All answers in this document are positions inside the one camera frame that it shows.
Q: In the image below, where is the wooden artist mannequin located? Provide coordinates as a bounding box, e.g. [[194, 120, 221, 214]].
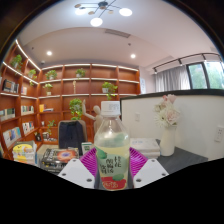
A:
[[80, 98, 105, 135]]

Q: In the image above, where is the wooden wall shelf unit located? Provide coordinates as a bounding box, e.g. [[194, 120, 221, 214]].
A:
[[0, 39, 141, 161]]

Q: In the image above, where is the dark office chair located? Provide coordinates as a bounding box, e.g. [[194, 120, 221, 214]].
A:
[[57, 119, 88, 156]]

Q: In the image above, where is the branched ceiling lamp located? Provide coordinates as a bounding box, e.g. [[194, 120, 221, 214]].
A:
[[73, 0, 134, 28]]

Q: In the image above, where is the black track light rail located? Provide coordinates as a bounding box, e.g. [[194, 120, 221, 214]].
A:
[[153, 52, 221, 73]]

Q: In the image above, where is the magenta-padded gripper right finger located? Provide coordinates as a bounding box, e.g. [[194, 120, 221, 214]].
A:
[[129, 147, 170, 189]]

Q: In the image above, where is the stack of white books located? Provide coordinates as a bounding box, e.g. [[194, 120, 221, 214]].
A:
[[129, 137, 162, 160]]

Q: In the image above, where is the grey window curtain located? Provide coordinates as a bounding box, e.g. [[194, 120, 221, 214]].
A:
[[154, 64, 192, 93]]

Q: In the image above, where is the white desk partition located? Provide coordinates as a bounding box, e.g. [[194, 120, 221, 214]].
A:
[[119, 89, 224, 162]]

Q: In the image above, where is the ceiling air vent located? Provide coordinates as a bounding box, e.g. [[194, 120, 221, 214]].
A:
[[104, 28, 132, 39]]

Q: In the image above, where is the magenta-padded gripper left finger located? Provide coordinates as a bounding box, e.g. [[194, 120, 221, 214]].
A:
[[57, 147, 98, 190]]

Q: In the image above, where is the stack of colourful books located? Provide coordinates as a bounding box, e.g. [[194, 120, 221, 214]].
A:
[[11, 140, 38, 166]]

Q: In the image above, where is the stack of dark books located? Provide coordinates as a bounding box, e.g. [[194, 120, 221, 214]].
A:
[[39, 147, 80, 174]]

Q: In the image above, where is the white vase with flowers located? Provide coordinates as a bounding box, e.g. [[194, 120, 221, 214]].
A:
[[152, 93, 182, 158]]

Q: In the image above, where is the clear drink bottle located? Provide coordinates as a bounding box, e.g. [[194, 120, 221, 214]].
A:
[[93, 100, 132, 192]]

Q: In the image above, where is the window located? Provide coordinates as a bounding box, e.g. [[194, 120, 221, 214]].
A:
[[185, 60, 224, 91]]

